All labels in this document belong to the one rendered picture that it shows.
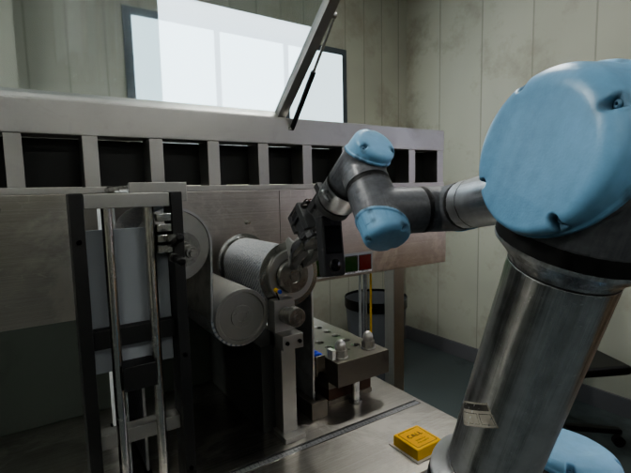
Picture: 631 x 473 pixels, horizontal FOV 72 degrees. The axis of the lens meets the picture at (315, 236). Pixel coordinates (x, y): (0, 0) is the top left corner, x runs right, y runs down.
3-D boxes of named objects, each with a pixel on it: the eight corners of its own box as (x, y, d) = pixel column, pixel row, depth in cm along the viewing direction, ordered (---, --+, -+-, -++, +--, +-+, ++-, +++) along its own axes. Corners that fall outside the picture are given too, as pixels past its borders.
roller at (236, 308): (216, 350, 89) (213, 293, 88) (180, 320, 111) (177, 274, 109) (269, 338, 96) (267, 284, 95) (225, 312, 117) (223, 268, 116)
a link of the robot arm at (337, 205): (371, 202, 78) (333, 203, 74) (359, 217, 82) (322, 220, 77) (354, 171, 82) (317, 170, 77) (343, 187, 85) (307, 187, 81)
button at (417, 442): (418, 462, 86) (418, 450, 86) (392, 445, 92) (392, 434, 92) (441, 450, 90) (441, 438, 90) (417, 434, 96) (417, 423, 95)
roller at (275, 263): (260, 291, 93) (281, 241, 95) (217, 273, 115) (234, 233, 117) (301, 307, 99) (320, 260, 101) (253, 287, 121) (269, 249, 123)
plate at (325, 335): (338, 389, 103) (337, 363, 103) (262, 341, 137) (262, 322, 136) (389, 372, 112) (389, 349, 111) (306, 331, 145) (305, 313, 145)
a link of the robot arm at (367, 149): (363, 158, 66) (349, 119, 71) (332, 204, 74) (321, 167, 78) (406, 165, 69) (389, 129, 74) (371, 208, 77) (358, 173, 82)
